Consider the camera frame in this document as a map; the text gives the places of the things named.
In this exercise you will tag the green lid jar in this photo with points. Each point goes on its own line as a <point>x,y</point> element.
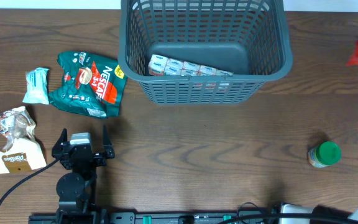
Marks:
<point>326,154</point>

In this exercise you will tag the beige cookie bag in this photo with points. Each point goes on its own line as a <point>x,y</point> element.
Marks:
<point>21,152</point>

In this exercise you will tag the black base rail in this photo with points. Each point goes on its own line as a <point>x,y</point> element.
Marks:
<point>250,216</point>

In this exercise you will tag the grey plastic basket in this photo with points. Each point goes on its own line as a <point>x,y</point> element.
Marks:
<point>248,40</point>

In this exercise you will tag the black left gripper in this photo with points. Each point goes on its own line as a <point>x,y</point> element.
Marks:
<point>100,159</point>

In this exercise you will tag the light green tissue pack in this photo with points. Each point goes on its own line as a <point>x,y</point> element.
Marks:
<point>36,81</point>

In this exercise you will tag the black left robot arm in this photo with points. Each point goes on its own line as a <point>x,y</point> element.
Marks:
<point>77,189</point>

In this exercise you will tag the clear bag of tissue packs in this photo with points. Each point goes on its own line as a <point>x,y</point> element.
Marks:
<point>163,66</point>

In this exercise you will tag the green Nescafe coffee bag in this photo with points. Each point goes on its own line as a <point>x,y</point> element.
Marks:
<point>92,85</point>

